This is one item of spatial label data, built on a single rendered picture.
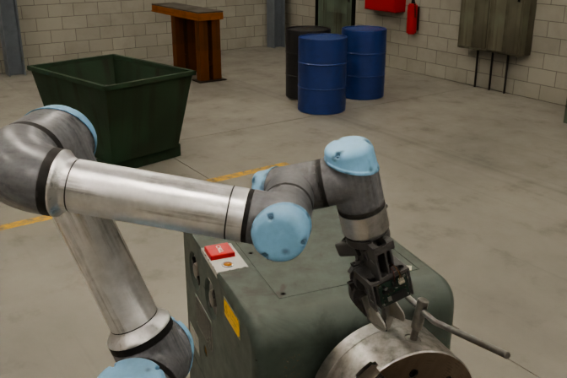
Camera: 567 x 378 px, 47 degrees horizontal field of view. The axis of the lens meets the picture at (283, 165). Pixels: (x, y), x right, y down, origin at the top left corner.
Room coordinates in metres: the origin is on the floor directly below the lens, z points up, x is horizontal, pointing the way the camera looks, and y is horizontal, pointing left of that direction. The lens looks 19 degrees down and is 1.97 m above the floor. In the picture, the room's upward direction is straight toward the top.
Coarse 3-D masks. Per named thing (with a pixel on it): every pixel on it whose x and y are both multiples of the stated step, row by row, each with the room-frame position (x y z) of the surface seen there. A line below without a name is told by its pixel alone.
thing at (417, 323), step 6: (420, 300) 1.09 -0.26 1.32; (426, 300) 1.10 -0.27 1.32; (420, 306) 1.09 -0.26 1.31; (426, 306) 1.09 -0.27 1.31; (414, 312) 1.10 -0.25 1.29; (420, 312) 1.09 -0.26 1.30; (414, 318) 1.09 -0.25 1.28; (420, 318) 1.09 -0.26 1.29; (414, 324) 1.09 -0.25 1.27; (420, 324) 1.09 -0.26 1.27; (414, 330) 1.09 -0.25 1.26; (420, 330) 1.09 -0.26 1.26; (414, 336) 1.09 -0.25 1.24
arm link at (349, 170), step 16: (336, 144) 0.94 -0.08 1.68; (352, 144) 0.93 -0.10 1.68; (368, 144) 0.92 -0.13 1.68; (320, 160) 0.94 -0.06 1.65; (336, 160) 0.91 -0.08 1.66; (352, 160) 0.90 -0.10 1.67; (368, 160) 0.91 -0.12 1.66; (336, 176) 0.91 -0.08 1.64; (352, 176) 0.90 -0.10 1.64; (368, 176) 0.91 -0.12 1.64; (336, 192) 0.91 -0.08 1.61; (352, 192) 0.90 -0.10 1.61; (368, 192) 0.91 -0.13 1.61; (352, 208) 0.91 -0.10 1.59; (368, 208) 0.91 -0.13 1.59
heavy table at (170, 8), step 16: (176, 16) 9.88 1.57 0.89; (192, 16) 9.47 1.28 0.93; (208, 16) 9.42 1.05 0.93; (176, 32) 10.05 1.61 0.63; (192, 32) 10.20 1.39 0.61; (208, 32) 9.57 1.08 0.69; (176, 48) 10.04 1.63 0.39; (192, 48) 10.19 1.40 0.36; (208, 48) 9.59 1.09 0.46; (176, 64) 10.05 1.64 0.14; (192, 64) 10.18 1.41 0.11; (208, 64) 9.46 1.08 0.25; (192, 80) 9.50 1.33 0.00; (208, 80) 9.44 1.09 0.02
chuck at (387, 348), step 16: (384, 336) 1.10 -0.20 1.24; (400, 336) 1.10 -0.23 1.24; (432, 336) 1.14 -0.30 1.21; (352, 352) 1.08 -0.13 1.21; (368, 352) 1.07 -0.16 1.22; (384, 352) 1.06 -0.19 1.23; (400, 352) 1.05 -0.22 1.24; (416, 352) 1.05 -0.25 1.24; (432, 352) 1.06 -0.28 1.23; (448, 352) 1.08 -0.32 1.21; (336, 368) 1.07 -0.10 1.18; (352, 368) 1.05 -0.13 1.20; (384, 368) 1.02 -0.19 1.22; (400, 368) 1.03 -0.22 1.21; (416, 368) 1.05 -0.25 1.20; (432, 368) 1.06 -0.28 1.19; (448, 368) 1.07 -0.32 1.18; (464, 368) 1.09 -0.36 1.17
